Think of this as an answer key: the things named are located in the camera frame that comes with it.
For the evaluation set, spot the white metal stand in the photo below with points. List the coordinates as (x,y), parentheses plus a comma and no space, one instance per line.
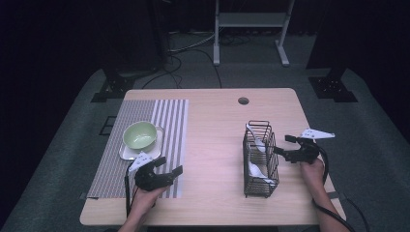
(251,19)

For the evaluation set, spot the white ceramic spoon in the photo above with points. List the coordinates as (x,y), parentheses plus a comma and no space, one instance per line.
(256,170)
(257,143)

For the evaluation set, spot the person's right hand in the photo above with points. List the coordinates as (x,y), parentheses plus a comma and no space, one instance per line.
(312,175)

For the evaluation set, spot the white square plate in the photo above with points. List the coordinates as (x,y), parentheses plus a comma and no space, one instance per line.
(154,153)

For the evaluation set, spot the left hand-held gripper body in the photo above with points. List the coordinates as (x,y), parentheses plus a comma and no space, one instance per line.
(148,179)

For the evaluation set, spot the light green bowl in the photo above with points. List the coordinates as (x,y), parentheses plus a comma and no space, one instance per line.
(140,135)

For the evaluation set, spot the person's left hand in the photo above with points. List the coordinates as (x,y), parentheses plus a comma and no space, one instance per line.
(145,199)

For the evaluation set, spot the black stand base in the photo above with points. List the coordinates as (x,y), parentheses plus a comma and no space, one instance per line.
(333,87)
(112,87)

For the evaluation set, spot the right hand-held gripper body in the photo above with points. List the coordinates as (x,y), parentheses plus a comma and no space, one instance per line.
(307,151)

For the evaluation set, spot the grey striped placemat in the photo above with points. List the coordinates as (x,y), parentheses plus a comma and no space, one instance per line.
(170,129)

